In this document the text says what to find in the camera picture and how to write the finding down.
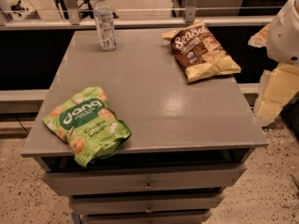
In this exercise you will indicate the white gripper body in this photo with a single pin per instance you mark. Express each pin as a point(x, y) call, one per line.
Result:
point(284, 39)

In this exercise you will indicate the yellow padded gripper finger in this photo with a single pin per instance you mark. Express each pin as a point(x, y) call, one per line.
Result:
point(276, 89)
point(259, 40)

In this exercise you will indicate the clear blue plastic water bottle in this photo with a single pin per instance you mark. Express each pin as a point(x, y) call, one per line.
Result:
point(104, 21)

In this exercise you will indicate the brown sea salt chips bag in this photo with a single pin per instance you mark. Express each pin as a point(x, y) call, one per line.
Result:
point(199, 54)

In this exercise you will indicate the grey drawer cabinet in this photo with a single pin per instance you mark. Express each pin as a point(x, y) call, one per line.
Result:
point(189, 142)

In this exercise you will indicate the green Dang coconut chips bag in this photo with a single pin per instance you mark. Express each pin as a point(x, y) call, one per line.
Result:
point(85, 122)

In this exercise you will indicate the metal railing frame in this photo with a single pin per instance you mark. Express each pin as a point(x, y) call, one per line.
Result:
point(18, 15)

